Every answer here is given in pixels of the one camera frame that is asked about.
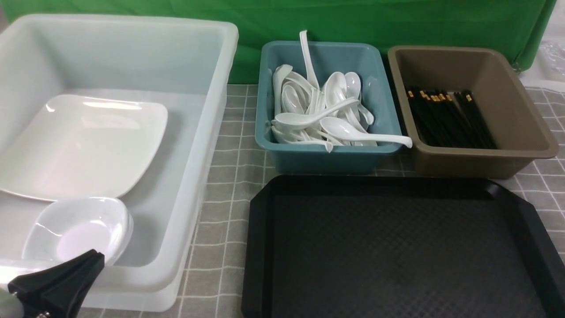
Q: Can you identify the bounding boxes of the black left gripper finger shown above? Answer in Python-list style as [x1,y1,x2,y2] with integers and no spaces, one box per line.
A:
[8,249,105,318]

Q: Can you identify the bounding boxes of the small white bowl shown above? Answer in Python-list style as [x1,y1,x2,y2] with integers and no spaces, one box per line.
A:
[22,197,135,266]

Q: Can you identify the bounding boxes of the large white square plate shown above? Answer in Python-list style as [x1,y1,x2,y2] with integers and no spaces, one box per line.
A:
[1,94,168,201]

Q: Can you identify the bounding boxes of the white soup spoon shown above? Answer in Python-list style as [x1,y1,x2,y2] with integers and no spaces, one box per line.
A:
[323,72,366,133]
[271,98,360,129]

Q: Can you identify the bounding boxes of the grey checked tablecloth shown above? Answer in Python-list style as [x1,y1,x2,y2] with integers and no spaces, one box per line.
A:
[75,84,565,318]

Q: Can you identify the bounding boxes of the large white plastic bin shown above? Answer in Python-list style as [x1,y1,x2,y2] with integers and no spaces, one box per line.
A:
[0,14,239,312]

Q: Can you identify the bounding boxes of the black serving tray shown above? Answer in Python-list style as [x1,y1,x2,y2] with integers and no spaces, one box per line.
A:
[241,175,565,318]

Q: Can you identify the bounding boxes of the white spoon standing upright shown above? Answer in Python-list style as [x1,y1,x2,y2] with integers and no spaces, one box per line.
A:
[299,30,320,90]

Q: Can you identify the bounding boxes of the white spoon over bin edge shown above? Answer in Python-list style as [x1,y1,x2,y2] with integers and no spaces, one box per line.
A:
[320,117,412,148]

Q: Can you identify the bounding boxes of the white soup spoon in bin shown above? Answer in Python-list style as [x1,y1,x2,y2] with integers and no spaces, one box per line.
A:
[323,72,366,133]

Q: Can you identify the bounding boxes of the teal plastic spoon bin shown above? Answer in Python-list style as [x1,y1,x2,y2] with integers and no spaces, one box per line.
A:
[255,41,402,175]

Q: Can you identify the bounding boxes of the black chopsticks bundle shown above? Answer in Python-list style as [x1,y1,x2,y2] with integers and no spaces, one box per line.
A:
[406,87,498,149]

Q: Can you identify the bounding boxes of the brown plastic chopstick bin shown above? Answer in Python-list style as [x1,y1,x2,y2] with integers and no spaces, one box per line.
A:
[388,45,559,179]

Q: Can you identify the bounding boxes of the green backdrop cloth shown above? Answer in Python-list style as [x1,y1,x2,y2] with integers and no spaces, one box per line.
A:
[1,0,556,84]

